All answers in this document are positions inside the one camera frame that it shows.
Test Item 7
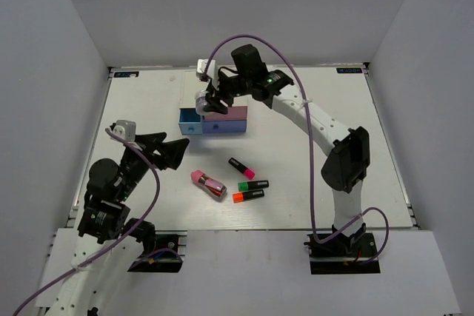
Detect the pink drawer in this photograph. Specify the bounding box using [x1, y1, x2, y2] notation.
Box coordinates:
[204, 106, 247, 121]

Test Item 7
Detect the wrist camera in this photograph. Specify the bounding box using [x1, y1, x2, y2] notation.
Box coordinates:
[110, 120, 136, 142]
[196, 58, 218, 90]

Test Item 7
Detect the cream drawer cabinet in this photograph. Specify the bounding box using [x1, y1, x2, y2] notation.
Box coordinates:
[179, 69, 248, 110]

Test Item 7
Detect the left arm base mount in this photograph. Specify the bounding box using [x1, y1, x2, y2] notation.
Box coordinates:
[128, 231, 187, 274]

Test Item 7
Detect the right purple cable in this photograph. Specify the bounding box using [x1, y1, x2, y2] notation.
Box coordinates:
[206, 35, 390, 265]

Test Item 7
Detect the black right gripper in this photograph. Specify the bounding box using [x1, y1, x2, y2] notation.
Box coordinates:
[204, 72, 253, 115]

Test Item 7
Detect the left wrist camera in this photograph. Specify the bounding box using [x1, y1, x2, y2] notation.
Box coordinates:
[110, 120, 136, 142]

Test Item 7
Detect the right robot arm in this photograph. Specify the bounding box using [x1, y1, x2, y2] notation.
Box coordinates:
[196, 44, 370, 256]

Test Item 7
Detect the left table label sticker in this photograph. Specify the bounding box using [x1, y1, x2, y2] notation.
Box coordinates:
[113, 71, 139, 78]

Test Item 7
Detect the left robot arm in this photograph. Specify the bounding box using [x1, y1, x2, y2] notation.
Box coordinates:
[47, 126, 190, 315]

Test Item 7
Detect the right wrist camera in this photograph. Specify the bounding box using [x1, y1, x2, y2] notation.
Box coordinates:
[196, 58, 218, 90]

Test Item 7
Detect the purple cable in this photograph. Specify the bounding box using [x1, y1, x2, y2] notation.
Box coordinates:
[206, 35, 390, 265]
[13, 127, 161, 316]

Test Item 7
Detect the table label sticker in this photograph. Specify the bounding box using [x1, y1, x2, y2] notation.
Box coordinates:
[336, 67, 363, 74]
[113, 71, 139, 78]

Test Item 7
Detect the right table label sticker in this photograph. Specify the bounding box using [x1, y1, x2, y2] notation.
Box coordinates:
[336, 67, 363, 74]

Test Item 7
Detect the green highlighter marker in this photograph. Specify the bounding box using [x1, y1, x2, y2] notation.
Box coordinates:
[238, 180, 270, 192]

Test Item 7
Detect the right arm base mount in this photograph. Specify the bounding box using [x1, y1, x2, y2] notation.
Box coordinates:
[304, 233, 381, 275]

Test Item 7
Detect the pink highlighter marker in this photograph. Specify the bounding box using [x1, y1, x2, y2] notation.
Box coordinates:
[228, 158, 256, 180]

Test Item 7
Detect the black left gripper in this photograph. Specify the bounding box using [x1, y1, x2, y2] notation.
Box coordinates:
[116, 132, 190, 201]

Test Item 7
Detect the orange highlighter marker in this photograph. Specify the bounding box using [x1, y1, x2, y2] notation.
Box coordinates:
[233, 189, 264, 204]

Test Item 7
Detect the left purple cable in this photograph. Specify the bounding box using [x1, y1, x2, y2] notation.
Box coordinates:
[13, 127, 161, 316]

